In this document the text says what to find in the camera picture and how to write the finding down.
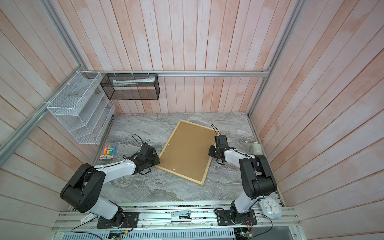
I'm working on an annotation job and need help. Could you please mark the light wooden picture frame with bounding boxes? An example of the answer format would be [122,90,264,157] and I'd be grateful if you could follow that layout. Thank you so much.
[155,119,220,186]

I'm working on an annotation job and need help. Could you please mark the brown cardboard backing board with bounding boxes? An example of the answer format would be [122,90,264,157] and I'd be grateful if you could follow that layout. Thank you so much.
[158,121,217,182]

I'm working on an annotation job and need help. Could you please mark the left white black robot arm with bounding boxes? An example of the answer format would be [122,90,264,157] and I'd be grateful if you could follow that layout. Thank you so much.
[60,143,160,228]

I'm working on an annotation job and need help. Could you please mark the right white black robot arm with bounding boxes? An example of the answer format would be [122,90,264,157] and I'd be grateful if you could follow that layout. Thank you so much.
[209,134,278,225]

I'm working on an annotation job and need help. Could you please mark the pack of coloured highlighters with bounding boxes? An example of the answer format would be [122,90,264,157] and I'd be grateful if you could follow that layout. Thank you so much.
[99,143,119,160]

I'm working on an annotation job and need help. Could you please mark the white round clock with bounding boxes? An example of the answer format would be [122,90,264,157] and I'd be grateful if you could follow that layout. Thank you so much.
[259,197,283,220]

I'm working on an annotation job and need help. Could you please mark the paper inside black basket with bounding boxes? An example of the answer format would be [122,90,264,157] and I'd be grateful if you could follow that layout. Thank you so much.
[112,77,156,87]

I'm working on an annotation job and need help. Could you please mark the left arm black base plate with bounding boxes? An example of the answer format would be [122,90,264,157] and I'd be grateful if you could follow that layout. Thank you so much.
[97,212,140,229]

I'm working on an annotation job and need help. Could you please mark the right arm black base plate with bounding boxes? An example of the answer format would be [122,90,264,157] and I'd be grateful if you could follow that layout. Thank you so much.
[214,207,257,227]

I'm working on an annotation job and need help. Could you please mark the black wire mesh basket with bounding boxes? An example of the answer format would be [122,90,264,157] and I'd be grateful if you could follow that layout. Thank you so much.
[101,73,161,101]

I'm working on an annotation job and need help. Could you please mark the white wire mesh shelf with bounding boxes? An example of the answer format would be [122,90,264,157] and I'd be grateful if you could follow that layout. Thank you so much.
[47,71,115,145]

